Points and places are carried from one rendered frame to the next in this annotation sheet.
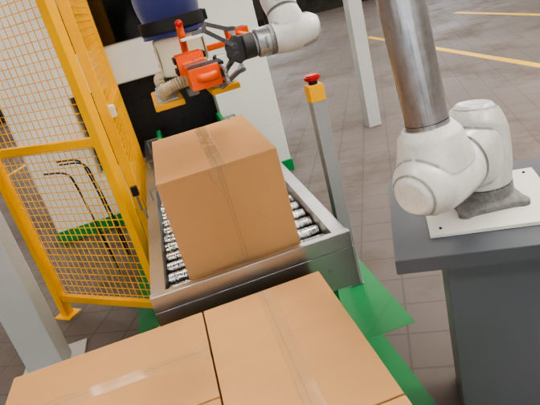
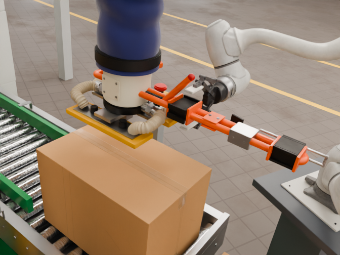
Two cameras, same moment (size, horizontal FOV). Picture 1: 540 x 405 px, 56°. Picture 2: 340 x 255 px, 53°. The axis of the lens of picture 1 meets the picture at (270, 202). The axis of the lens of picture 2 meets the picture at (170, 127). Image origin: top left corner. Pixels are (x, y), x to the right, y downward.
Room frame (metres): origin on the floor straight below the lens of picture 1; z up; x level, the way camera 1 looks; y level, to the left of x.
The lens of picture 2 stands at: (0.98, 0.89, 1.79)
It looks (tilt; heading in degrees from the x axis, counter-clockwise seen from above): 31 degrees down; 312
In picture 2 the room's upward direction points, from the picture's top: 6 degrees clockwise
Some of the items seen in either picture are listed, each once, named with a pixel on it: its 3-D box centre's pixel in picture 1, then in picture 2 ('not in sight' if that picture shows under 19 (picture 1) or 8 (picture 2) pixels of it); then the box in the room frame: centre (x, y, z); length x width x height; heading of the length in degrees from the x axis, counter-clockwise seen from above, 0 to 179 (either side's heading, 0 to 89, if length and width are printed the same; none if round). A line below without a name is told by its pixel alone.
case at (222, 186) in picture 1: (220, 192); (122, 195); (1.85, 0.17, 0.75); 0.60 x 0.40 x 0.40; 8
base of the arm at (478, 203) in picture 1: (479, 186); (327, 188); (1.25, -0.57, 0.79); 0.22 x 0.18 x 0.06; 174
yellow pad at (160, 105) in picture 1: (165, 93); (108, 119); (1.84, 0.26, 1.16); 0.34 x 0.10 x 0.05; 9
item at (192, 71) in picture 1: (203, 75); (286, 153); (1.26, 0.07, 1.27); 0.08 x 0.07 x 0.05; 9
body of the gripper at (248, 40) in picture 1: (240, 48); (211, 95); (1.62, -0.04, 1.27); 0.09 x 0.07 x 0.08; 99
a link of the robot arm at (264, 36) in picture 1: (263, 41); (221, 89); (1.63, -0.11, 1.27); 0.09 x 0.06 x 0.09; 9
